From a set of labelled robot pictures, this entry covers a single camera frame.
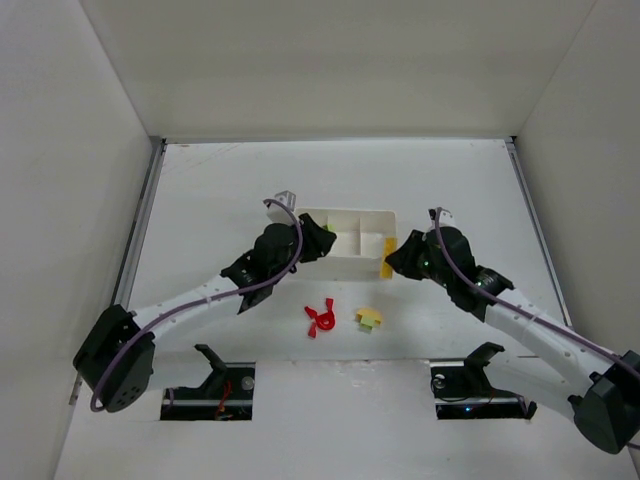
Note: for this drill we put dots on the aluminium rail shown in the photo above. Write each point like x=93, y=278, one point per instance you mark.
x=125, y=278
x=511, y=147

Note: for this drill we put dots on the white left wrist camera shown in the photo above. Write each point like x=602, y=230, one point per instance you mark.
x=280, y=207

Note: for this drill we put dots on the white three-compartment tray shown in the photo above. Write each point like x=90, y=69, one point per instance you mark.
x=364, y=239

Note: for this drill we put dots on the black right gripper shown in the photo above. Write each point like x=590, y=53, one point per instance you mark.
x=406, y=255

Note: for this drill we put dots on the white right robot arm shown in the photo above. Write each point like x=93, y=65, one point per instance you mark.
x=595, y=388

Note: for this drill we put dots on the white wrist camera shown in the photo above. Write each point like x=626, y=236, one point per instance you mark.
x=442, y=217
x=280, y=207

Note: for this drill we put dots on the red lego wing piece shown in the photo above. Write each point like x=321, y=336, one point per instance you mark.
x=325, y=321

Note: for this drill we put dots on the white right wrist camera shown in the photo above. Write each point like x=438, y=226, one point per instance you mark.
x=442, y=217

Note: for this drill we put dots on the left aluminium rail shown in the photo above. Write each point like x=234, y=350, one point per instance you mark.
x=125, y=278

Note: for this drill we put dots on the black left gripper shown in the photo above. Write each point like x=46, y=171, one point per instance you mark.
x=314, y=238

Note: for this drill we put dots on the small green lego brick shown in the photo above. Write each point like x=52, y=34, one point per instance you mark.
x=368, y=323

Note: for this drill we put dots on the right aluminium rail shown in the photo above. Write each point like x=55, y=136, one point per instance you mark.
x=511, y=147

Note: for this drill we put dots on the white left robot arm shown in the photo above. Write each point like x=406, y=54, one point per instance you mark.
x=127, y=352

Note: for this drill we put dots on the round yellow lego brick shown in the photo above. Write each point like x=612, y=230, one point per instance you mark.
x=371, y=313

